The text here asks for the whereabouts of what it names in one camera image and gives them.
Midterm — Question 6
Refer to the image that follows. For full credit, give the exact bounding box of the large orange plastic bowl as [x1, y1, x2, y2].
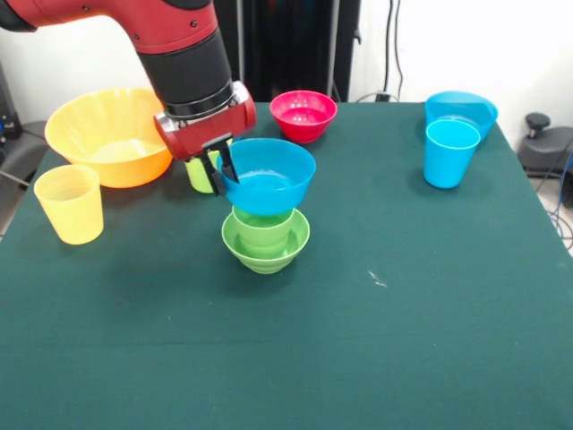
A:
[44, 87, 174, 188]

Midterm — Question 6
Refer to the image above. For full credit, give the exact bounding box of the yellow plastic cup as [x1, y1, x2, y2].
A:
[33, 164, 105, 245]

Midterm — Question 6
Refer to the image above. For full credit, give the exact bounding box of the light green plastic cup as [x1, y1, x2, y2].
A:
[184, 157, 217, 194]

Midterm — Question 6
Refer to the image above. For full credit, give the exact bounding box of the black knobbed floor stand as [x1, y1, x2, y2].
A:
[518, 111, 573, 180]

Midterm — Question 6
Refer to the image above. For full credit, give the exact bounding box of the pink plastic bowl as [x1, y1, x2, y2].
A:
[269, 90, 338, 144]

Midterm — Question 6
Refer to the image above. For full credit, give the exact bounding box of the blue plastic cup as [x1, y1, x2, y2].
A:
[423, 119, 482, 189]

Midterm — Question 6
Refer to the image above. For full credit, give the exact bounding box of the black equipment box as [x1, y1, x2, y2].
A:
[0, 60, 23, 141]

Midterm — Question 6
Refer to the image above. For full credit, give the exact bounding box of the black hanging cable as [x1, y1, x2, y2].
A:
[384, 0, 404, 100]

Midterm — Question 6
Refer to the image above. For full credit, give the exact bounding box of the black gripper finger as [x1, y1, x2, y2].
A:
[218, 142, 241, 185]
[200, 150, 227, 198]

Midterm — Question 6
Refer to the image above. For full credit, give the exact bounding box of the dark green tablecloth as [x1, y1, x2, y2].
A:
[0, 100, 573, 430]

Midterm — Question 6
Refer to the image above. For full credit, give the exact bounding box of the green plastic bowl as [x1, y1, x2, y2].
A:
[221, 208, 312, 274]

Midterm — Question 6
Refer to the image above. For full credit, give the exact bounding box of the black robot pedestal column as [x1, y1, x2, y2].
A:
[214, 0, 363, 103]

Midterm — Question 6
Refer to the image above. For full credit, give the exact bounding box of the grey floor stand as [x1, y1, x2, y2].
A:
[0, 120, 48, 185]

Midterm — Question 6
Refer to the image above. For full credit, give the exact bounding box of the blue plastic bowl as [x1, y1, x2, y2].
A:
[217, 137, 318, 218]
[423, 90, 500, 142]

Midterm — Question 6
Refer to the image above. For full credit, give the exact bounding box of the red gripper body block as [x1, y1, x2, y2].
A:
[153, 80, 258, 162]

